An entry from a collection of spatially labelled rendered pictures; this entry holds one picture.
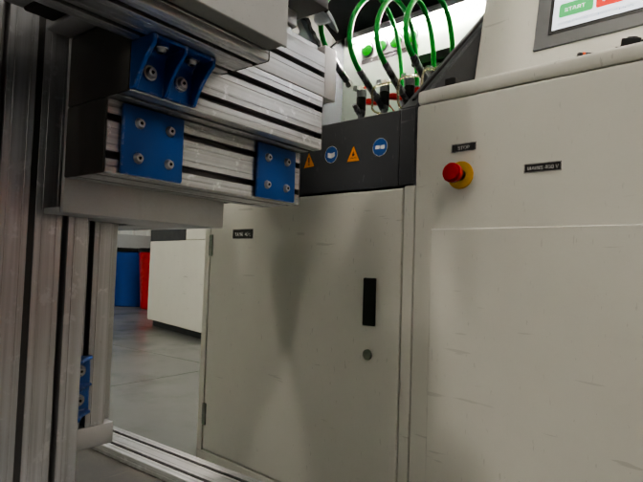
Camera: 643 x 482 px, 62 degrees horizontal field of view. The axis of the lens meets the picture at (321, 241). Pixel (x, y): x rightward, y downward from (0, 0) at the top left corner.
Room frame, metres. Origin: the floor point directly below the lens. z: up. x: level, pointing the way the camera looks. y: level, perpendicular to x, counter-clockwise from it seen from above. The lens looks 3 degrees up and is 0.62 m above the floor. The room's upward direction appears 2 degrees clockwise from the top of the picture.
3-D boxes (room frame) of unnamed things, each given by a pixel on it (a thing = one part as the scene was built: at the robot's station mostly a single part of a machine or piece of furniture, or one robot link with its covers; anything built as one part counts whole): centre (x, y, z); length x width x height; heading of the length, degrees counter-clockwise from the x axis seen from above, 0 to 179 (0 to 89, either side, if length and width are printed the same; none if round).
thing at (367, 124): (1.31, 0.06, 0.87); 0.62 x 0.04 x 0.16; 48
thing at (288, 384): (1.30, 0.07, 0.44); 0.65 x 0.02 x 0.68; 48
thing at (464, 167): (0.98, -0.24, 0.80); 0.05 x 0.04 x 0.05; 48
